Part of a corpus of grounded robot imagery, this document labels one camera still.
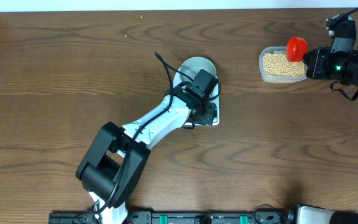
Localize red plastic measuring scoop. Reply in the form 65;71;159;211
286;36;308;62

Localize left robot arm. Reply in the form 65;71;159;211
75;85;220;223

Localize light blue bowl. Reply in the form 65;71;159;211
178;57;217;79

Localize soybeans in container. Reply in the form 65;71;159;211
263;53;305;77

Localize clear plastic container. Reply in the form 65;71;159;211
259;47;306;84

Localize left black cable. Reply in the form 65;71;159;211
91;51;220;215

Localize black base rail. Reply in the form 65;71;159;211
48;211;287;224

